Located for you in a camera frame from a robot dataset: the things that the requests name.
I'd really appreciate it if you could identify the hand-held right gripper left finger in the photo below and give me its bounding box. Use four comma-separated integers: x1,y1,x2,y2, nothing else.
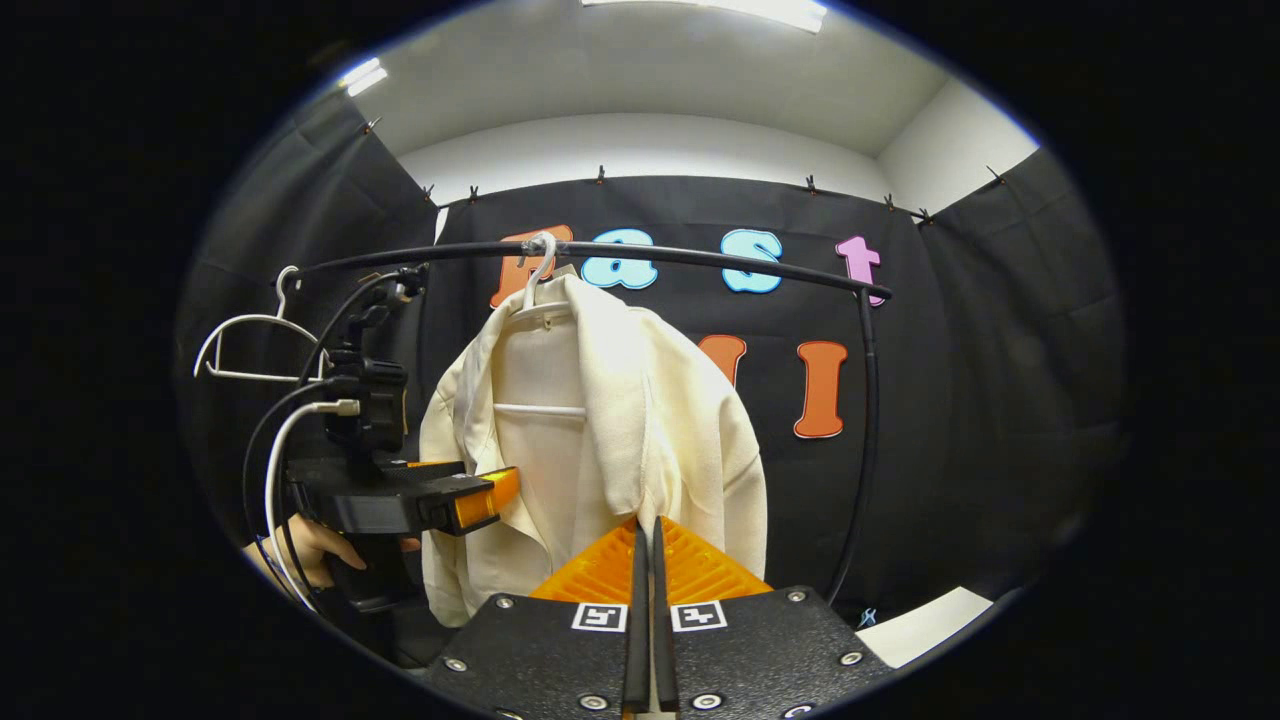
425,515,651,720

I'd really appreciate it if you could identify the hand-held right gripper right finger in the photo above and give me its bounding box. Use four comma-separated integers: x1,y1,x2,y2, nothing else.
652,515,896,720

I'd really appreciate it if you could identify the cream button jacket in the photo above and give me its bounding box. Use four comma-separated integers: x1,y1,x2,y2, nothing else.
418,265,769,629

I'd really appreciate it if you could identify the white plastic hanger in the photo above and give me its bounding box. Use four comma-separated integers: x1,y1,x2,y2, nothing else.
193,265,331,384
492,232,589,419

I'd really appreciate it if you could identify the white flat board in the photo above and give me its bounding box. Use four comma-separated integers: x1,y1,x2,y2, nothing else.
855,586,996,669

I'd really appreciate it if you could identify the row of black backdrop clips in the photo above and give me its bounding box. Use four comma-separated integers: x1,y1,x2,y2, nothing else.
362,115,1006,226

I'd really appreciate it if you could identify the black backdrop cloth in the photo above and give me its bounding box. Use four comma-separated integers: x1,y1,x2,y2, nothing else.
175,90,1131,651

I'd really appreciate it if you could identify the small ceiling light panel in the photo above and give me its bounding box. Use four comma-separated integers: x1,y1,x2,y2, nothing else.
338,57,389,98

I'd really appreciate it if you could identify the large ceiling light panel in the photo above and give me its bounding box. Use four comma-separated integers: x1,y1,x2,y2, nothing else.
580,0,831,33

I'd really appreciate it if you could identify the white cable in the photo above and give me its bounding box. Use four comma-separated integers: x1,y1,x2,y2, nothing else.
263,398,361,613

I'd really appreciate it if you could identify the black clothes rack rail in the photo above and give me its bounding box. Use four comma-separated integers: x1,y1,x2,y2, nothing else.
285,238,894,606

